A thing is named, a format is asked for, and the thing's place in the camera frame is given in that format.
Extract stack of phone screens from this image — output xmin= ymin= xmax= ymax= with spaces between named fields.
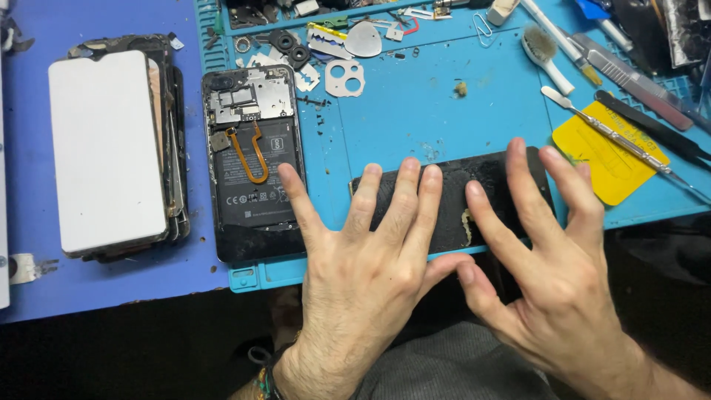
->
xmin=47 ymin=34 xmax=191 ymax=263

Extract person's left hand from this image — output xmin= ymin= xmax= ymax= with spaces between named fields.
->
xmin=275 ymin=157 xmax=474 ymax=385

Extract opened phone with battery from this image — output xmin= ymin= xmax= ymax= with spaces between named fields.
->
xmin=201 ymin=64 xmax=308 ymax=263

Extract white metal bracket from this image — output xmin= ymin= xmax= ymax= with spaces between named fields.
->
xmin=8 ymin=253 xmax=60 ymax=286

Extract razor blade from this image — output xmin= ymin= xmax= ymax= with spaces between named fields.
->
xmin=293 ymin=61 xmax=322 ymax=93
xmin=306 ymin=28 xmax=354 ymax=61

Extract beaded wrist bracelet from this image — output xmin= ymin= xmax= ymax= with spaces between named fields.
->
xmin=247 ymin=332 xmax=298 ymax=400

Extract metal scalpel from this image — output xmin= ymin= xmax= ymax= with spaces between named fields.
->
xmin=571 ymin=31 xmax=695 ymax=132

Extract white bristle brush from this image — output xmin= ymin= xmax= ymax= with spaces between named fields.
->
xmin=520 ymin=26 xmax=576 ymax=97

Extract black camera lens ring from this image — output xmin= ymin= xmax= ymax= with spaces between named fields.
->
xmin=268 ymin=29 xmax=298 ymax=53
xmin=287 ymin=44 xmax=312 ymax=71

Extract metal paper clip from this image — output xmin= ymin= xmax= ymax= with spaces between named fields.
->
xmin=471 ymin=11 xmax=494 ymax=40

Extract heap of small phone parts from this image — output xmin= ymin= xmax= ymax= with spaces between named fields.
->
xmin=221 ymin=0 xmax=445 ymax=30

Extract blue silicone repair mat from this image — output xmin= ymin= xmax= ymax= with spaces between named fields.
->
xmin=193 ymin=0 xmax=711 ymax=293

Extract person's grey trousers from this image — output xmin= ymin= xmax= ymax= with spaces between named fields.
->
xmin=349 ymin=321 xmax=559 ymax=400

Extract grey camera bezel plate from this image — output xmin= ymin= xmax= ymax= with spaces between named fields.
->
xmin=324 ymin=59 xmax=366 ymax=99

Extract black tweezers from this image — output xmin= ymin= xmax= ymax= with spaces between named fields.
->
xmin=594 ymin=89 xmax=711 ymax=163

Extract black phone back cover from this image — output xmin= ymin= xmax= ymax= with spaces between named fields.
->
xmin=349 ymin=147 xmax=557 ymax=255

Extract yellow plastic card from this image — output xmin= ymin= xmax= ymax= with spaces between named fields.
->
xmin=552 ymin=100 xmax=672 ymax=207

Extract metal spudger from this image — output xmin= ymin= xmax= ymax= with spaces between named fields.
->
xmin=541 ymin=86 xmax=711 ymax=204

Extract metal opening pick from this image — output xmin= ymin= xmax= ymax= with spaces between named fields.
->
xmin=344 ymin=20 xmax=383 ymax=59

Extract person's right hand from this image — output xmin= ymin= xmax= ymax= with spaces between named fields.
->
xmin=455 ymin=137 xmax=648 ymax=385

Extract white rubber block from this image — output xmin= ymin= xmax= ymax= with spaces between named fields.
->
xmin=487 ymin=0 xmax=521 ymax=26

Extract black foil bag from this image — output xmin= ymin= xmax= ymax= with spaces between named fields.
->
xmin=611 ymin=0 xmax=711 ymax=76

